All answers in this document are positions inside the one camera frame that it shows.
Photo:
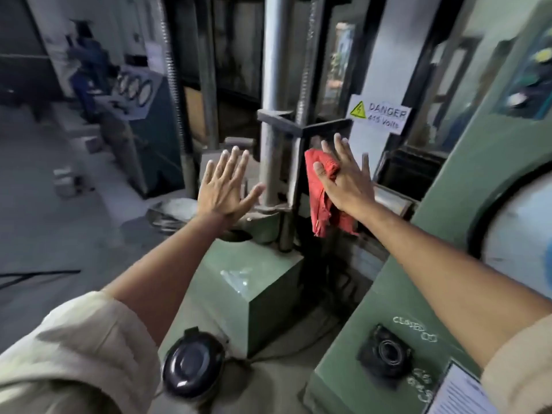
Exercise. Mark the person's right hand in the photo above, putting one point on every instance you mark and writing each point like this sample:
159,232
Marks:
347,185

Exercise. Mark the person's left hand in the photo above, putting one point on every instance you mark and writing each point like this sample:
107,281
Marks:
224,198

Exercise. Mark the person's right thumb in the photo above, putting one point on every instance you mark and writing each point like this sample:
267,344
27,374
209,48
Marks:
324,174

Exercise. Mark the person's right middle finger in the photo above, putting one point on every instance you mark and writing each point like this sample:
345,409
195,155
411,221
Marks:
346,153

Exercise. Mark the person's left little finger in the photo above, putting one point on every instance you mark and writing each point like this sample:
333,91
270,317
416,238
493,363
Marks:
208,173

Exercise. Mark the person's left thumb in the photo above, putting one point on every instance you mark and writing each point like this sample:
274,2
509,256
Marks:
255,195

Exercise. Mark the person's left middle finger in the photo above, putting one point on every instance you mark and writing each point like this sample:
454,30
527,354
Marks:
233,164

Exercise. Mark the red cloth rag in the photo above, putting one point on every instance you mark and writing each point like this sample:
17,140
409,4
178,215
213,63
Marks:
319,198

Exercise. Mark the person's right forearm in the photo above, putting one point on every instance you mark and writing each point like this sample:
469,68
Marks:
448,280

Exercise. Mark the person's left forearm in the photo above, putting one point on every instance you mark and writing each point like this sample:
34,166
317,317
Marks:
168,271

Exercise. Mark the white danger sign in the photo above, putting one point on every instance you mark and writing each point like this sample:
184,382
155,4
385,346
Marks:
379,114

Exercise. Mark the teal machine with round gauges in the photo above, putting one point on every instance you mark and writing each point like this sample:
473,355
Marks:
142,124

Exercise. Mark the threaded steel rod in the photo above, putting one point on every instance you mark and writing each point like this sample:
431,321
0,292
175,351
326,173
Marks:
174,81

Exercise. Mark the green machine base block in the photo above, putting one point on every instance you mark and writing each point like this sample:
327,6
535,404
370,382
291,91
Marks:
250,293

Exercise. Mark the steel machine column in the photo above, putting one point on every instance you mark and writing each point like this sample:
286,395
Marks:
276,60

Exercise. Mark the green control cabinet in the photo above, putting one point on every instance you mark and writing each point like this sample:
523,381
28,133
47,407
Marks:
388,293

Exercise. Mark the grey concrete cubes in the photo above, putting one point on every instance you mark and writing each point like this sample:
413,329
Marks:
67,181

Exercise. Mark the black round handwheel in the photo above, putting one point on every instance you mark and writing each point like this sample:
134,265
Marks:
193,365

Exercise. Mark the black square control knob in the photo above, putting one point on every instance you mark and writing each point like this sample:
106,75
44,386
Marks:
386,355

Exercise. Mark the white round dial gauge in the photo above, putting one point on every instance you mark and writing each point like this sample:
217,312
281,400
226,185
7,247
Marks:
522,237

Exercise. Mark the cream shirt sleeve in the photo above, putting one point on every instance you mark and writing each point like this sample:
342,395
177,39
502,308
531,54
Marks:
522,370
73,357

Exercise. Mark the white paper label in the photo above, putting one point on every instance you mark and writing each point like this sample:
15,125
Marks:
457,392

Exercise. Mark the black steel crosshead bracket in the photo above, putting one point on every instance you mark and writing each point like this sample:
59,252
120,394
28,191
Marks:
302,124

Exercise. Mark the colourful wall poster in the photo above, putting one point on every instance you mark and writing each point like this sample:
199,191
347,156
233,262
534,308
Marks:
528,77

